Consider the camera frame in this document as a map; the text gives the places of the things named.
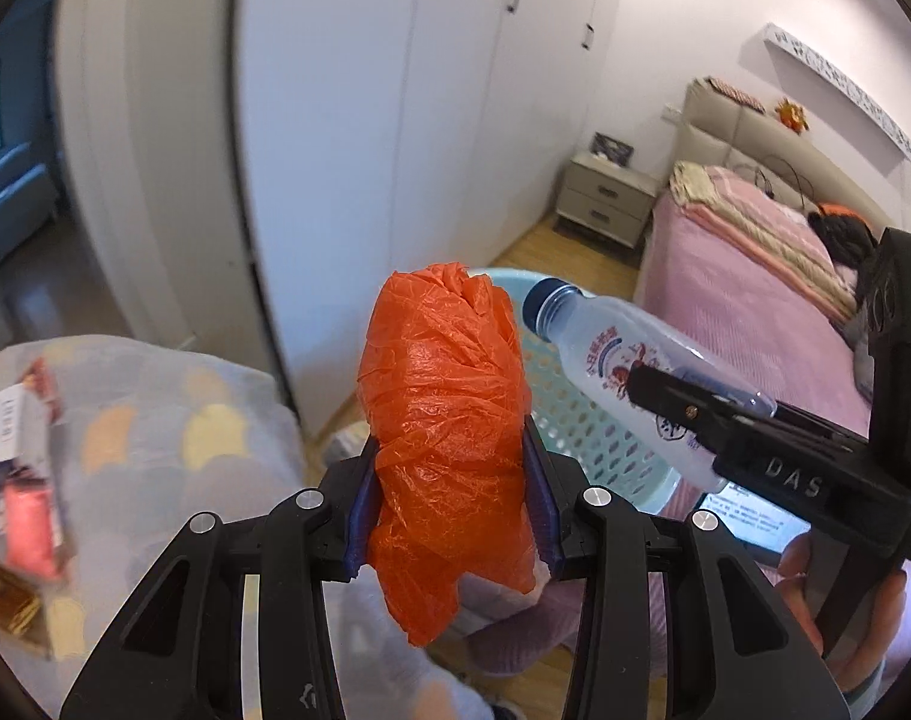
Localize patterned fan-print tablecloth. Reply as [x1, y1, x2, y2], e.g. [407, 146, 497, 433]
[0, 335, 495, 718]

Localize white wardrobe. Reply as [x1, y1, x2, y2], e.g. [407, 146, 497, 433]
[234, 0, 618, 434]

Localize clear plastic water bottle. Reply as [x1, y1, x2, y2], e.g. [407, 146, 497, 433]
[522, 278, 778, 493]

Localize black orange clothes pile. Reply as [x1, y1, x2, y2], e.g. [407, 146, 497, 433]
[807, 211, 879, 270]

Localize beige bedside table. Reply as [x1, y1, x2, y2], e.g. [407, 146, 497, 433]
[556, 151, 661, 249]

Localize far room sofa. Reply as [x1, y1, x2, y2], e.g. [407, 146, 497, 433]
[0, 143, 60, 262]

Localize white milk carton right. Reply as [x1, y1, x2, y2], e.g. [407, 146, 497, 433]
[0, 358, 62, 478]

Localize pink packet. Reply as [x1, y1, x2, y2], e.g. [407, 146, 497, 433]
[3, 479, 62, 582]

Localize beige padded headboard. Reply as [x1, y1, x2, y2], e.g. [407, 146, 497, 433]
[670, 80, 898, 236]

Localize orange toy on headboard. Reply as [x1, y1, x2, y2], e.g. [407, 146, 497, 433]
[775, 98, 810, 135]

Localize light blue laundry basket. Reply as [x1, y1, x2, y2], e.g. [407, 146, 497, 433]
[474, 266, 680, 515]

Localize orange plastic bag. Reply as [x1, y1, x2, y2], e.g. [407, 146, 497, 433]
[356, 263, 535, 647]

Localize picture frame on nightstand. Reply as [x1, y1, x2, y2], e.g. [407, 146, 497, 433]
[591, 132, 634, 167]

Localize smartphone with lit screen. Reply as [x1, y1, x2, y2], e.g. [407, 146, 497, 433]
[698, 484, 810, 567]

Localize person's right hand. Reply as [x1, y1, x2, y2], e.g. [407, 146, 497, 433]
[776, 535, 906, 692]

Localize pink bed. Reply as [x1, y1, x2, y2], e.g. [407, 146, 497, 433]
[634, 187, 871, 434]

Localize gold foil box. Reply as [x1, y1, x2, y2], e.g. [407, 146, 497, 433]
[0, 564, 42, 637]

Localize white wall shelf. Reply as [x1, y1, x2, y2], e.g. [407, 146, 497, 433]
[763, 23, 911, 161]

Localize folded blankets on bed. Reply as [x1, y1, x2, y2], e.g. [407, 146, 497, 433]
[669, 161, 856, 323]

